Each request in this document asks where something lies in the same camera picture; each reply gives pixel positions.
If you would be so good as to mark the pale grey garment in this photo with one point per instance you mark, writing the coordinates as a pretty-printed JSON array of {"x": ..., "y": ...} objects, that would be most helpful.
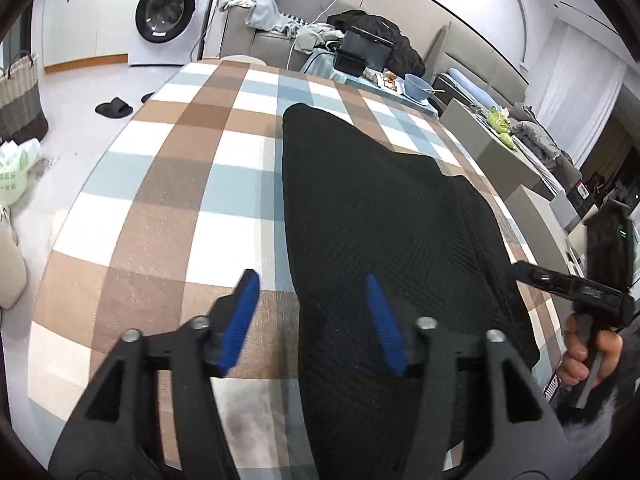
[{"x": 317, "y": 37}]

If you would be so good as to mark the white cabinet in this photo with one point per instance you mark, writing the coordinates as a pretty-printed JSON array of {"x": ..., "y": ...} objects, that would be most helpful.
[{"x": 85, "y": 20}]

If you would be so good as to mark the white round stool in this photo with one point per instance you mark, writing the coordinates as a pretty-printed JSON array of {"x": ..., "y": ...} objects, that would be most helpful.
[{"x": 242, "y": 59}]

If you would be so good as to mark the woven laundry basket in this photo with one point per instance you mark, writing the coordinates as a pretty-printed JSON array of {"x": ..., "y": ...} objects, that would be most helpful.
[{"x": 20, "y": 105}]

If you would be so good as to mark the white trash bin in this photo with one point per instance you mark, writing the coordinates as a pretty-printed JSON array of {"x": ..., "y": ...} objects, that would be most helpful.
[{"x": 10, "y": 270}]

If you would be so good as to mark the grey sofa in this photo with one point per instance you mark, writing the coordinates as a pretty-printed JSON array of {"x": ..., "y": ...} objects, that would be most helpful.
[{"x": 270, "y": 45}]

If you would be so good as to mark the green plush toy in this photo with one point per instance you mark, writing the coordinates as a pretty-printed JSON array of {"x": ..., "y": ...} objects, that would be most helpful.
[{"x": 500, "y": 122}]

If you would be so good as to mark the large grey box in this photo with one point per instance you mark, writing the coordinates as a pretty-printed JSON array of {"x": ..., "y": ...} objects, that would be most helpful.
[{"x": 490, "y": 150}]

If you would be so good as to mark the checked brown blue blanket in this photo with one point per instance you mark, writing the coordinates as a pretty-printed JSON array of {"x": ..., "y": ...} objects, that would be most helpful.
[{"x": 190, "y": 160}]

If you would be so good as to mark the food tray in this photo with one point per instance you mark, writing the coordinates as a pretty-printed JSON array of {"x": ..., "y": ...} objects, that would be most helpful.
[{"x": 387, "y": 81}]

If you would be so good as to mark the white green plastic bag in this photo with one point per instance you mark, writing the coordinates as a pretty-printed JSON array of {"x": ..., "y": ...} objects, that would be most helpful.
[{"x": 17, "y": 172}]

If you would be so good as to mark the blue bowl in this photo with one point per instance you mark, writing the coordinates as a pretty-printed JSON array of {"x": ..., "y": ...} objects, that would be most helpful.
[{"x": 417, "y": 87}]

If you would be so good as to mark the black slipper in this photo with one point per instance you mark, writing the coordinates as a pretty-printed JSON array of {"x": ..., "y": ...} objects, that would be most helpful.
[
  {"x": 114, "y": 108},
  {"x": 148, "y": 97}
]

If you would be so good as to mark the white curtain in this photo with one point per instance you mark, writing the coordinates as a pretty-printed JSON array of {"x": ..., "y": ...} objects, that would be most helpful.
[{"x": 575, "y": 90}]

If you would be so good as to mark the light blue garment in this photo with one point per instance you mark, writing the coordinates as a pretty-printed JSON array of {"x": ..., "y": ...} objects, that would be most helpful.
[{"x": 257, "y": 7}]

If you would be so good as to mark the light blue covered side table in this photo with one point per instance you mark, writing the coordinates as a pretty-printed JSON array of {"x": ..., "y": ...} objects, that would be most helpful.
[{"x": 320, "y": 65}]

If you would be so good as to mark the black knitted sweater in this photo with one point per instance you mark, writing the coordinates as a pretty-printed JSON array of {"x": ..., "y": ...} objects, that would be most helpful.
[{"x": 370, "y": 210}]

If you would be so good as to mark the grey padded jacket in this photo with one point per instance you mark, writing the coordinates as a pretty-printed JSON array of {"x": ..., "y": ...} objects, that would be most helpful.
[{"x": 542, "y": 137}]

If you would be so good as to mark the blue rolled mat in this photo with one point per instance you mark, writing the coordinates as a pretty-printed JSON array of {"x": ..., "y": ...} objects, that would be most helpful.
[{"x": 470, "y": 87}]

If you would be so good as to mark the small grey box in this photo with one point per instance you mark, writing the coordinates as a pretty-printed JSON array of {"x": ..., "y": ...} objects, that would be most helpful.
[{"x": 540, "y": 230}]

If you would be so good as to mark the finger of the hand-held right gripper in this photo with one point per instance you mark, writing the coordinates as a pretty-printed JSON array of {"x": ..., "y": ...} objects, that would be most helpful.
[{"x": 540, "y": 275}]

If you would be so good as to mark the person's right forearm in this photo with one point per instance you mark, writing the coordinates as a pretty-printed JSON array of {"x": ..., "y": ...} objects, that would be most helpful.
[{"x": 610, "y": 425}]

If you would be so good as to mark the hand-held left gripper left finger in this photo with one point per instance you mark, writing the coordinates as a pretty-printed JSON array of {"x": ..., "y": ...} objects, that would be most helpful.
[{"x": 240, "y": 320}]

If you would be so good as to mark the black jacket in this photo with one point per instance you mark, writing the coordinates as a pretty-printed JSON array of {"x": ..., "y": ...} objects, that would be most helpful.
[{"x": 400, "y": 45}]

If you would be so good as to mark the person's right hand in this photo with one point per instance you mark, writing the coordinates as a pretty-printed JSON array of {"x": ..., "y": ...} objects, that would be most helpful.
[{"x": 607, "y": 347}]

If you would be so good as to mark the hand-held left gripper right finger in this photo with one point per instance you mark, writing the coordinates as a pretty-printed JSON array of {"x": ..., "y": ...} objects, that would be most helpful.
[{"x": 382, "y": 320}]

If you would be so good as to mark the black open box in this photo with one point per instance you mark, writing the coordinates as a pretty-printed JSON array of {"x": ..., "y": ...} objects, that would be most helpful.
[{"x": 362, "y": 52}]

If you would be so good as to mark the white washing machine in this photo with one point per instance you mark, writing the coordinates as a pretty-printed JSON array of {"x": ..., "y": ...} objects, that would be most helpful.
[{"x": 172, "y": 15}]

